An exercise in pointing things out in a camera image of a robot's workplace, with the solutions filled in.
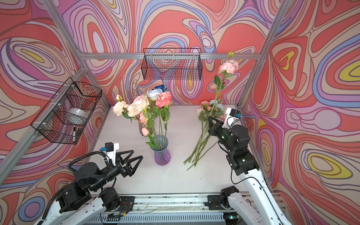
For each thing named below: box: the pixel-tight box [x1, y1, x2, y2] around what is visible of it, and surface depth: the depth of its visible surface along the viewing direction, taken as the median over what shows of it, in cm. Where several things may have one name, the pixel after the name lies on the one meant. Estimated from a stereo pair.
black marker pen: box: [72, 126, 76, 143], surface depth 73 cm
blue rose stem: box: [154, 84, 167, 93], surface depth 70 cm
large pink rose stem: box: [155, 90, 173, 142], surface depth 64 cm
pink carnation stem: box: [139, 112, 149, 126], surface depth 68 cm
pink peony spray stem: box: [202, 51, 239, 136], surface depth 67 cm
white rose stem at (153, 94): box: [146, 88, 163, 101], surface depth 65 cm
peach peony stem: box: [112, 94, 147, 129], surface depth 64 cm
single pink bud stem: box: [141, 127, 159, 150], surface depth 70 cm
